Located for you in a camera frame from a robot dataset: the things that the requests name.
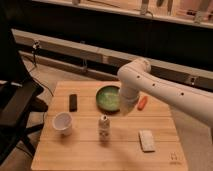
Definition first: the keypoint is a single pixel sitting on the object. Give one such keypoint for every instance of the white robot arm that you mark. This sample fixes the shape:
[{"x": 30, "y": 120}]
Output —
[{"x": 135, "y": 77}]

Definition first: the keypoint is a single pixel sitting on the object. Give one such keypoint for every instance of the black rectangular block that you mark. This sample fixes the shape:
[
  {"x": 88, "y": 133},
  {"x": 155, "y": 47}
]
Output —
[{"x": 73, "y": 102}]

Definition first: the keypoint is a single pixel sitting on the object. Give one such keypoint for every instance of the black office chair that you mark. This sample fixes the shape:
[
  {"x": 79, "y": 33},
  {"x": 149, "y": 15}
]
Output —
[{"x": 18, "y": 95}]

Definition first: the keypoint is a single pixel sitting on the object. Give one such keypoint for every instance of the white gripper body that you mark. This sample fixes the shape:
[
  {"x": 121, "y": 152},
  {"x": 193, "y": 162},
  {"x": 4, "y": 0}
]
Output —
[{"x": 126, "y": 107}]

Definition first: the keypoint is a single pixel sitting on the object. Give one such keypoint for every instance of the green ceramic bowl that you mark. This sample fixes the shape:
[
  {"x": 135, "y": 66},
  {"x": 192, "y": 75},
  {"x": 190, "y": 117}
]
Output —
[{"x": 107, "y": 98}]

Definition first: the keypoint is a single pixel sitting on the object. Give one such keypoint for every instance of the orange carrot toy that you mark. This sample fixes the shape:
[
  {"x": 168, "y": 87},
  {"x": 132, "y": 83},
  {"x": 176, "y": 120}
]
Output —
[{"x": 142, "y": 103}]

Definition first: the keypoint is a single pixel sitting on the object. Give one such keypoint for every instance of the small white bottle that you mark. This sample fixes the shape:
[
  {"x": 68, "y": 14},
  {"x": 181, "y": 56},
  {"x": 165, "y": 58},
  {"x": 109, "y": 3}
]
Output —
[{"x": 104, "y": 128}]

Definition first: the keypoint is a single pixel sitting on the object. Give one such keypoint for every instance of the white cup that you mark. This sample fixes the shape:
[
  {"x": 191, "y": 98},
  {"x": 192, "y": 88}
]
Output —
[{"x": 62, "y": 123}]

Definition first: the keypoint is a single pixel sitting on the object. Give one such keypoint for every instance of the beige sponge block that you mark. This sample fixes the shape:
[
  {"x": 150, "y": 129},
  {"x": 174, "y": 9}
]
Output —
[{"x": 146, "y": 140}]

